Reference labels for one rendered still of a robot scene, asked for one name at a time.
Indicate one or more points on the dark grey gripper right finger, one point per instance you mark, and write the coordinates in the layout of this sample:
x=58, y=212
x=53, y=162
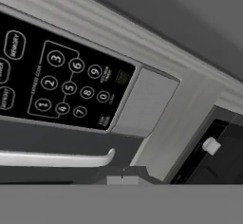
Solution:
x=130, y=180

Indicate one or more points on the white cupboard frame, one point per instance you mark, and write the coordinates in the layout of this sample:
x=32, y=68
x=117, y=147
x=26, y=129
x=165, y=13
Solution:
x=177, y=85

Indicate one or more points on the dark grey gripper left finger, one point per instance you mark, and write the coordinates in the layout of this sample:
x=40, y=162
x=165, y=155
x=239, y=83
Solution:
x=115, y=180

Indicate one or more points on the black appliance with white knob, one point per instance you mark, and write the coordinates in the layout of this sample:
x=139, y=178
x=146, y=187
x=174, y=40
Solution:
x=221, y=167

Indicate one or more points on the dark grey microwave door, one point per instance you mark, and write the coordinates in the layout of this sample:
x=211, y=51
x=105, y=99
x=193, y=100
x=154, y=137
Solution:
x=47, y=137

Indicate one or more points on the grey microwave with black keypad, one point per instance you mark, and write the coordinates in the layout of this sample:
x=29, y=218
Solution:
x=72, y=76

